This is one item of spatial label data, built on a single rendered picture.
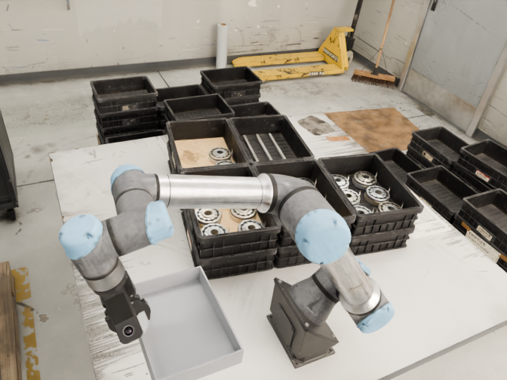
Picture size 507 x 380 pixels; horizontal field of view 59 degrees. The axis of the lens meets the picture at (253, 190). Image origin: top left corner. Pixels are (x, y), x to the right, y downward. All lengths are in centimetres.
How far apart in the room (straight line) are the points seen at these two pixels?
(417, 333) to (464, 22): 348
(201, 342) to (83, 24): 393
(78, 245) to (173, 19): 418
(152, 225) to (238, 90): 263
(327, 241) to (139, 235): 40
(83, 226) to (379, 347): 111
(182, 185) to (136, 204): 14
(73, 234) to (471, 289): 155
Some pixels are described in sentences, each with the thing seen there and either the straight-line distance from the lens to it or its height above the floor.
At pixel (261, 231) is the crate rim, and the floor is 93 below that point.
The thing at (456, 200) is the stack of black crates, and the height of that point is 38.
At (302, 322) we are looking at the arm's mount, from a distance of 136.
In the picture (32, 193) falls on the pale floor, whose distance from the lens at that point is 334.
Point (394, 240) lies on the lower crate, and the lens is 193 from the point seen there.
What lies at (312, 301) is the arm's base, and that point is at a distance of 141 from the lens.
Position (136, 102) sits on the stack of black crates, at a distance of 317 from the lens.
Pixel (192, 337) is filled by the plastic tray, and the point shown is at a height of 105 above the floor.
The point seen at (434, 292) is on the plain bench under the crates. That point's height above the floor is 70.
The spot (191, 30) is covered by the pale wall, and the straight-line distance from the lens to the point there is 497.
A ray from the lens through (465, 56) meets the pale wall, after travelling 471.
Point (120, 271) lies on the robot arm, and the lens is 91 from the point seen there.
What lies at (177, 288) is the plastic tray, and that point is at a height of 105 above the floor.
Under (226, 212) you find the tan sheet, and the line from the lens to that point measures 177.
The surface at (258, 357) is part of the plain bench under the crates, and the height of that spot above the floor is 70.
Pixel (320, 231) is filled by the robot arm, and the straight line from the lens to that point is 96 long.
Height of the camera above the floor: 198
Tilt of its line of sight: 38 degrees down
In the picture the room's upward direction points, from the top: 7 degrees clockwise
